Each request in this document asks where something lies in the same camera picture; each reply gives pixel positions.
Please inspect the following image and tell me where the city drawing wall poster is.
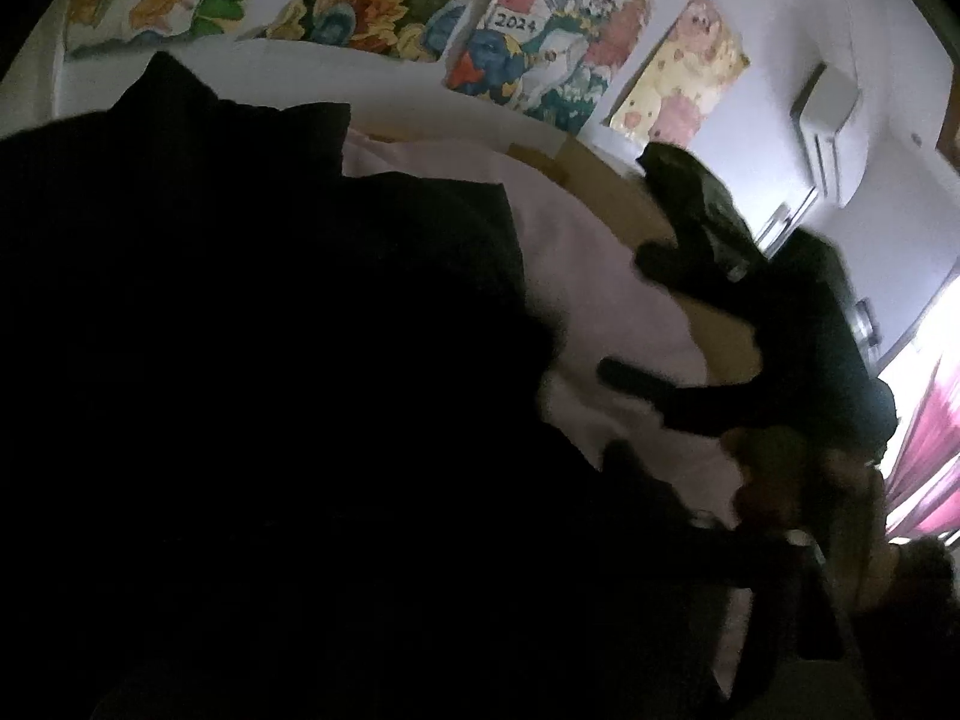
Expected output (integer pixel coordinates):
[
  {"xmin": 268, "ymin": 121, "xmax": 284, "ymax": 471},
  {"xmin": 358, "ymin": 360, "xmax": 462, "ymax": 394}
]
[{"xmin": 445, "ymin": 0, "xmax": 665, "ymax": 128}]

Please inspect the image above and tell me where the person's right hand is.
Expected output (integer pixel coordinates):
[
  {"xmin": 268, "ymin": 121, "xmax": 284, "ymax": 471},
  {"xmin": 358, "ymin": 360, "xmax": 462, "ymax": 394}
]
[{"xmin": 724, "ymin": 424, "xmax": 893, "ymax": 610}]

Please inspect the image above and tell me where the sunflower landscape wall poster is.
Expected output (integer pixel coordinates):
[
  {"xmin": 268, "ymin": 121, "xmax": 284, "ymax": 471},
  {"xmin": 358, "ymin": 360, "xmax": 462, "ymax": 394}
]
[{"xmin": 255, "ymin": 0, "xmax": 520, "ymax": 65}]

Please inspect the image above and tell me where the pink curtain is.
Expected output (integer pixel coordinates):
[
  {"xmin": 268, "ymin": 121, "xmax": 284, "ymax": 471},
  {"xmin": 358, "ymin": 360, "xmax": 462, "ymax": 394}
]
[{"xmin": 885, "ymin": 360, "xmax": 960, "ymax": 542}]

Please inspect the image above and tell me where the bright window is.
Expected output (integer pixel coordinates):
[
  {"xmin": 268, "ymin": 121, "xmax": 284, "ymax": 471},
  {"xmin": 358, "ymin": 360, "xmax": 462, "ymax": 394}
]
[{"xmin": 874, "ymin": 270, "xmax": 960, "ymax": 421}]

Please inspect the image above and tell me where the black garment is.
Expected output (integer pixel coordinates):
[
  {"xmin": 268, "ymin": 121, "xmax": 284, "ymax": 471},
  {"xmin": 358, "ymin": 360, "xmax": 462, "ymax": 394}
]
[{"xmin": 0, "ymin": 51, "xmax": 751, "ymax": 720}]

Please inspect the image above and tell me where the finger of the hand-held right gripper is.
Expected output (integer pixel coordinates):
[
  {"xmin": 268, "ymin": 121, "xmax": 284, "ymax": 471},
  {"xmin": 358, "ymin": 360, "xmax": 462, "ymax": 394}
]
[
  {"xmin": 598, "ymin": 356, "xmax": 760, "ymax": 437},
  {"xmin": 636, "ymin": 238, "xmax": 767, "ymax": 325}
]

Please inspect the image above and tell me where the white air conditioner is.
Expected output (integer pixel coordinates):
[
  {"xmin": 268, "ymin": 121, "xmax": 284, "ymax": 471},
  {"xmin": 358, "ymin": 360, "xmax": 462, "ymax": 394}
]
[{"xmin": 791, "ymin": 62, "xmax": 863, "ymax": 201}]

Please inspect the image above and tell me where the yellow bear wall poster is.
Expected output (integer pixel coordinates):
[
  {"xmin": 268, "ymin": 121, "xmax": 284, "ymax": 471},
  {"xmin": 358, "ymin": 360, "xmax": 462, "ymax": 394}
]
[{"xmin": 607, "ymin": 0, "xmax": 751, "ymax": 151}]

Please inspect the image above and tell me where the dark green garment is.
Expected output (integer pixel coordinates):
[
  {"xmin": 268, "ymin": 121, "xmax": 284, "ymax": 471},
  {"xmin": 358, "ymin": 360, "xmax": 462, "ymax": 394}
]
[{"xmin": 636, "ymin": 141, "xmax": 773, "ymax": 278}]

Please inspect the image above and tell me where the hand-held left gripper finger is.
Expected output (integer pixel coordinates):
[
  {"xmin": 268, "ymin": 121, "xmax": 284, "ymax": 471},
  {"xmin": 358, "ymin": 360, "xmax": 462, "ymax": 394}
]
[{"xmin": 602, "ymin": 439, "xmax": 880, "ymax": 720}]

